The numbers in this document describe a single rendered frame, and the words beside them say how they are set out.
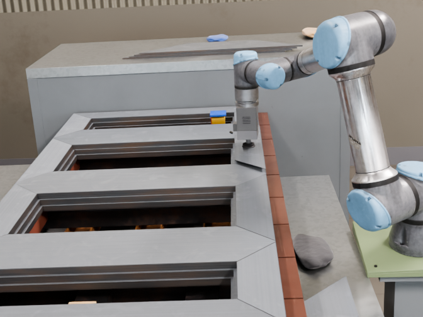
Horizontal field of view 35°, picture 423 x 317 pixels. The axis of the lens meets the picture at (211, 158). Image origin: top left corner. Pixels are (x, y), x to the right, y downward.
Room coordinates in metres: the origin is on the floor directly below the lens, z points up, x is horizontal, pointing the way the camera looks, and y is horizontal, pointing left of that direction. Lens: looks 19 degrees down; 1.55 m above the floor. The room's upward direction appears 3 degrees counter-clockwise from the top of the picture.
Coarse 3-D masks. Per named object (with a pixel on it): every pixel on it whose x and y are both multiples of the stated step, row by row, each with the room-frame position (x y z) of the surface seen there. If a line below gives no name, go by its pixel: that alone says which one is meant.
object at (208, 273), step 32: (96, 128) 2.54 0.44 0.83; (64, 160) 2.09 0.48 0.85; (64, 192) 1.77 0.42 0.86; (96, 192) 1.76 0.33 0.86; (128, 192) 1.76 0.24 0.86; (160, 192) 1.76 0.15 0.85; (192, 192) 1.75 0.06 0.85; (224, 192) 1.74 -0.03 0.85; (32, 224) 1.65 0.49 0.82; (0, 288) 1.31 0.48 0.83; (32, 288) 1.31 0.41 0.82; (64, 288) 1.30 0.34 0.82; (96, 288) 1.30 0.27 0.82; (128, 288) 1.30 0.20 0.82
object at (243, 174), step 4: (236, 164) 1.92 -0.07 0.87; (236, 168) 1.89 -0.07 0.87; (240, 168) 1.89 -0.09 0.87; (244, 168) 1.88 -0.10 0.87; (248, 168) 1.88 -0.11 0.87; (236, 172) 1.85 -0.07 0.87; (240, 172) 1.85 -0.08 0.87; (244, 172) 1.85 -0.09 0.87; (248, 172) 1.84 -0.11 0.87; (252, 172) 1.84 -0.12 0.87; (236, 176) 1.82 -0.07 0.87; (240, 176) 1.82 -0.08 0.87; (244, 176) 1.82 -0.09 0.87; (248, 176) 1.81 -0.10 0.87; (252, 176) 1.81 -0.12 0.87; (256, 176) 1.81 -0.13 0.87; (236, 180) 1.79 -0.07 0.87; (240, 180) 1.79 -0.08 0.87; (244, 180) 1.79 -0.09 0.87; (248, 180) 1.78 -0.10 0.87; (236, 184) 1.75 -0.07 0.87
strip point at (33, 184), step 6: (42, 174) 1.93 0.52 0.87; (48, 174) 1.92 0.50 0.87; (24, 180) 1.89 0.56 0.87; (30, 180) 1.88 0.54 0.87; (36, 180) 1.88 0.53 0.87; (42, 180) 1.88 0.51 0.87; (24, 186) 1.83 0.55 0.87; (30, 186) 1.83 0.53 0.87; (36, 186) 1.83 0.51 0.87; (36, 192) 1.78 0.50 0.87
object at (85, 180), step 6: (78, 174) 1.91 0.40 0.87; (84, 174) 1.91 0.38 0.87; (90, 174) 1.90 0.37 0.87; (96, 174) 1.90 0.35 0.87; (72, 180) 1.86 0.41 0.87; (78, 180) 1.86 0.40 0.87; (84, 180) 1.86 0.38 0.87; (90, 180) 1.86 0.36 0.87; (96, 180) 1.85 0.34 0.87; (72, 186) 1.81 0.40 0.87; (78, 186) 1.81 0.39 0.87; (84, 186) 1.81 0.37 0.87; (90, 186) 1.80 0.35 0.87
